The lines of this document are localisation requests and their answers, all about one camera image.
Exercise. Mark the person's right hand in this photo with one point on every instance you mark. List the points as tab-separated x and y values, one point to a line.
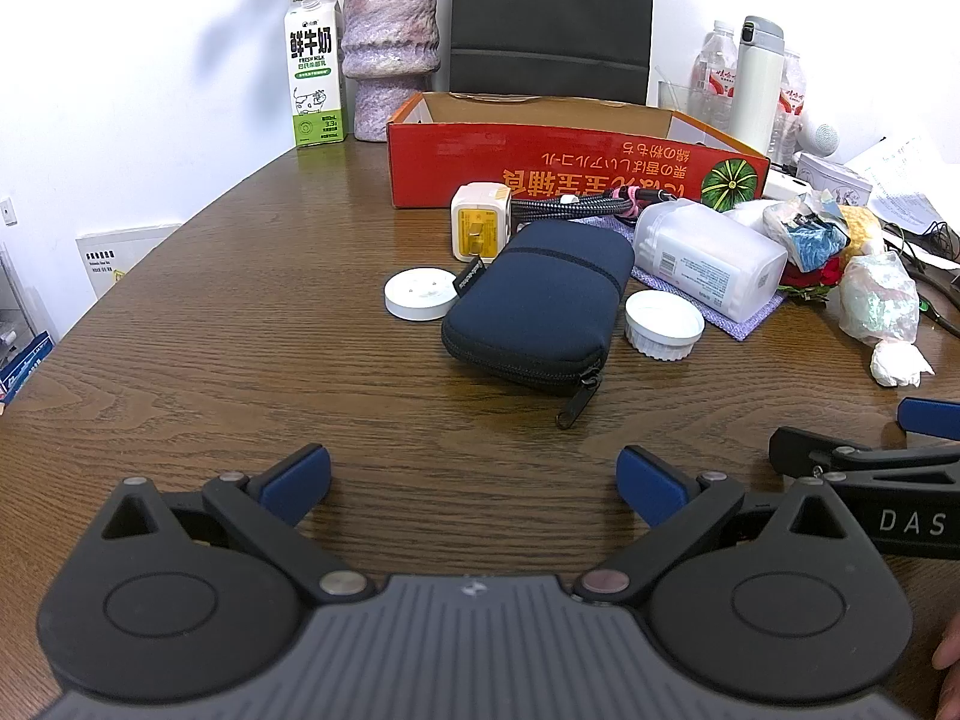
949	660

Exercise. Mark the iridescent plastic bag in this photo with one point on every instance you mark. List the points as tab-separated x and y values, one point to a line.
877	300

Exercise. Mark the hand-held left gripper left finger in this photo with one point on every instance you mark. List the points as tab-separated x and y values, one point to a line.
296	481

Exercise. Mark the white wall socket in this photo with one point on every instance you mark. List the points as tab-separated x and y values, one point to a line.
7	210

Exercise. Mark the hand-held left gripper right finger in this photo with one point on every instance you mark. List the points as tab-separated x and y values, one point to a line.
649	484

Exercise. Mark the purple mottled vase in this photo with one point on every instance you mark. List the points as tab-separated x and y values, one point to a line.
390	52

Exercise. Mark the clear water bottle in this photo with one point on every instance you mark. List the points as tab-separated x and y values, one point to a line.
716	67
791	105

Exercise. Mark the white patterned tin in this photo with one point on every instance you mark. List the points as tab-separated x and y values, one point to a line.
832	180

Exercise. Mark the white paper box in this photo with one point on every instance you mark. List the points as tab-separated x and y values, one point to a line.
120	259

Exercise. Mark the purple cloth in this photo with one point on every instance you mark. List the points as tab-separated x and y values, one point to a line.
739	322

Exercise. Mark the blue box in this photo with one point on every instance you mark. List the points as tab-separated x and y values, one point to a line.
26	371

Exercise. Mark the green and white milk carton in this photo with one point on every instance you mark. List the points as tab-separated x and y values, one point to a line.
315	67

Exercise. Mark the white round puck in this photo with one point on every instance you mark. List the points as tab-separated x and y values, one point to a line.
416	292

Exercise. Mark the navy zipper pouch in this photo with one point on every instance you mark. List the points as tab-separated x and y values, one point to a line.
536	300

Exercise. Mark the loose white papers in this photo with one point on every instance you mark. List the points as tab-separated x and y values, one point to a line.
900	172

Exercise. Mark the black paper bag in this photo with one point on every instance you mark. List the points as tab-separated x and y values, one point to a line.
551	15

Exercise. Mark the white power bank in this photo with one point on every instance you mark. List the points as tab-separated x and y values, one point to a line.
787	184

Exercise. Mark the white and yellow charger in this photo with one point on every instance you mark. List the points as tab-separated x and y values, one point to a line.
480	225

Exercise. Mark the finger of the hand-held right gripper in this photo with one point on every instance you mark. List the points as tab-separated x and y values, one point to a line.
930	418
802	454

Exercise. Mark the red cardboard box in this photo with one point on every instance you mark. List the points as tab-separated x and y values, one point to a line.
525	165

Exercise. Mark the red artificial flower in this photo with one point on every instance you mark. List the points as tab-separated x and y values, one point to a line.
810	281

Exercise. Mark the white thermos flask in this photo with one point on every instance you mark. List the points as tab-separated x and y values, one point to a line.
756	90

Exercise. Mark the white ribbed lid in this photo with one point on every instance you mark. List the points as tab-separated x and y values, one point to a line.
664	319

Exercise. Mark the crumpled white tissue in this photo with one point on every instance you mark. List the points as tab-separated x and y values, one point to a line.
896	367

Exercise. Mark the translucent cotton swab box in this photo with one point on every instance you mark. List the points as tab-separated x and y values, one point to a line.
709	255

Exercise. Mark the wooden desktop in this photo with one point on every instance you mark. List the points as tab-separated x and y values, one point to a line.
225	360

